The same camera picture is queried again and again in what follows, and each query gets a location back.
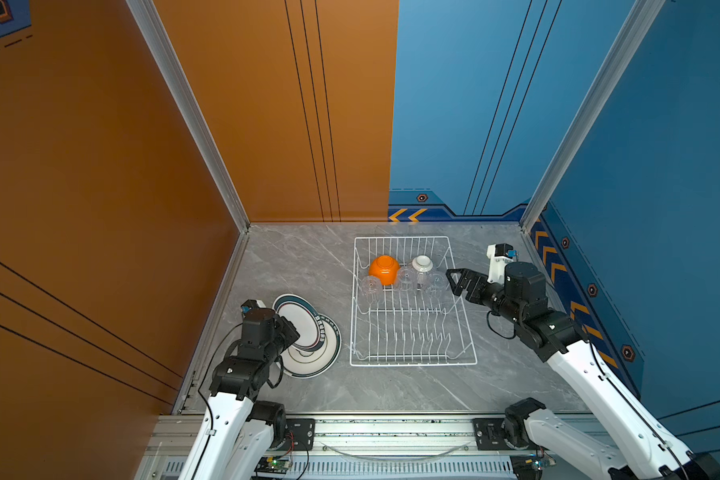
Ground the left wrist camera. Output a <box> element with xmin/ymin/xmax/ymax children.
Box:
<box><xmin>240</xmin><ymin>299</ymin><xmax>266</xmax><ymax>319</ymax></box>

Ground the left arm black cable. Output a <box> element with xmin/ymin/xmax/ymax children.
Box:
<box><xmin>188</xmin><ymin>323</ymin><xmax>313</xmax><ymax>480</ymax></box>

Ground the clear plastic cup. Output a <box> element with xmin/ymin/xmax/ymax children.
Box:
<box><xmin>359</xmin><ymin>275</ymin><xmax>383</xmax><ymax>304</ymax></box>

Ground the dark green rimmed plate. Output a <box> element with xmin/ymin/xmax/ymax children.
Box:
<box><xmin>283</xmin><ymin>314</ymin><xmax>341</xmax><ymax>379</ymax></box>

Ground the large clear glass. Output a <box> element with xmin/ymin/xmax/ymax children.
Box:
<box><xmin>421</xmin><ymin>270</ymin><xmax>450</xmax><ymax>295</ymax></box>

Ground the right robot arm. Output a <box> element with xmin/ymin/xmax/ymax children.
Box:
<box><xmin>447</xmin><ymin>262</ymin><xmax>720</xmax><ymax>479</ymax></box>

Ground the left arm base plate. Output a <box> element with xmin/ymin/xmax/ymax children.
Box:
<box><xmin>235</xmin><ymin>417</ymin><xmax>316</xmax><ymax>452</ymax></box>

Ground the orange bowl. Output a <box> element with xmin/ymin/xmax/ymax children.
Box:
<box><xmin>368</xmin><ymin>255</ymin><xmax>400</xmax><ymax>286</ymax></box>

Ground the clear faceted glass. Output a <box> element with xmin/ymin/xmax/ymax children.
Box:
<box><xmin>394</xmin><ymin>266</ymin><xmax>418</xmax><ymax>292</ymax></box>

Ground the right small circuit board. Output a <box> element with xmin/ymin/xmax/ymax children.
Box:
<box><xmin>510</xmin><ymin>456</ymin><xmax>556</xmax><ymax>480</ymax></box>

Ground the green circuit board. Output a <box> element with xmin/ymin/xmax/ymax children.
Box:
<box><xmin>254</xmin><ymin>457</ymin><xmax>292</xmax><ymax>477</ymax></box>

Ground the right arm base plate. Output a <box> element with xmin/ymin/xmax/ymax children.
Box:
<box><xmin>472</xmin><ymin>417</ymin><xmax>544</xmax><ymax>452</ymax></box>

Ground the aluminium front rail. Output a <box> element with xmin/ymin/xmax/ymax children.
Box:
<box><xmin>133</xmin><ymin>413</ymin><xmax>661</xmax><ymax>480</ymax></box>

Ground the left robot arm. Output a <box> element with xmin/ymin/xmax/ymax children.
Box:
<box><xmin>180</xmin><ymin>300</ymin><xmax>299</xmax><ymax>479</ymax></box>

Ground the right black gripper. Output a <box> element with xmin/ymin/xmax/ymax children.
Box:
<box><xmin>445</xmin><ymin>268</ymin><xmax>524</xmax><ymax>326</ymax></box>

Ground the striped bowl white base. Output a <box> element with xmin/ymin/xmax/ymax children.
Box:
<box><xmin>411</xmin><ymin>255</ymin><xmax>434</xmax><ymax>273</ymax></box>

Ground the white wire dish rack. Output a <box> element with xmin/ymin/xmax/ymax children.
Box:
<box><xmin>350</xmin><ymin>235</ymin><xmax>477</xmax><ymax>367</ymax></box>

